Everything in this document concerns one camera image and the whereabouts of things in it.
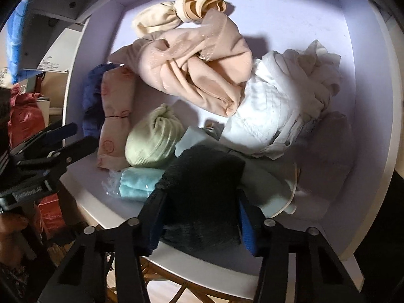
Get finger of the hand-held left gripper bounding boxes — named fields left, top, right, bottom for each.
left=17, top=137, right=99, bottom=173
left=9, top=122, right=78, bottom=159

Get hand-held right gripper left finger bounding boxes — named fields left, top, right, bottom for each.
left=38, top=189, right=169, bottom=303

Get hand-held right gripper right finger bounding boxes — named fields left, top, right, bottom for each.
left=237, top=192, right=363, bottom=303

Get dark blue cloth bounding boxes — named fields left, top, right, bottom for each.
left=83, top=63, right=119, bottom=139

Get dark fuzzy cloth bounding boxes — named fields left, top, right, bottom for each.
left=156, top=145, right=246, bottom=256

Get green knit sock roll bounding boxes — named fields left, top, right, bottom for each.
left=125, top=104, right=186, bottom=168

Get white cloth bundle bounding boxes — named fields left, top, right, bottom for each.
left=221, top=39, right=343, bottom=160

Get cream cloth bundle beige bands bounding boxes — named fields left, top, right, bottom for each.
left=131, top=0, right=236, bottom=37

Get white drawer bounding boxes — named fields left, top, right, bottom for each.
left=60, top=0, right=401, bottom=291

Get red plastic bag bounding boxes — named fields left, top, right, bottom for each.
left=6, top=84, right=68, bottom=250

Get teal cloth in plastic packet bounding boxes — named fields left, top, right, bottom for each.
left=102, top=167, right=166, bottom=201

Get brown cardboard box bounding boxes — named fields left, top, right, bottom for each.
left=41, top=72, right=69, bottom=108

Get pink patterned cloth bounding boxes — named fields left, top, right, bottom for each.
left=95, top=66, right=137, bottom=170

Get light blue cloth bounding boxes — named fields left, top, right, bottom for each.
left=175, top=125, right=299, bottom=217

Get white labelled board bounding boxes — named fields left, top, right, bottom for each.
left=38, top=25, right=86, bottom=73

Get blue plastic sheet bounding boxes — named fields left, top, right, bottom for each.
left=6, top=0, right=34, bottom=76

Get translucent sheer cloth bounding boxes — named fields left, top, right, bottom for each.
left=303, top=110, right=354, bottom=171

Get peach tights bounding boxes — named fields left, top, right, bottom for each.
left=109, top=9, right=253, bottom=117

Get white cabinet frame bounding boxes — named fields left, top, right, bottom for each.
left=19, top=0, right=127, bottom=70

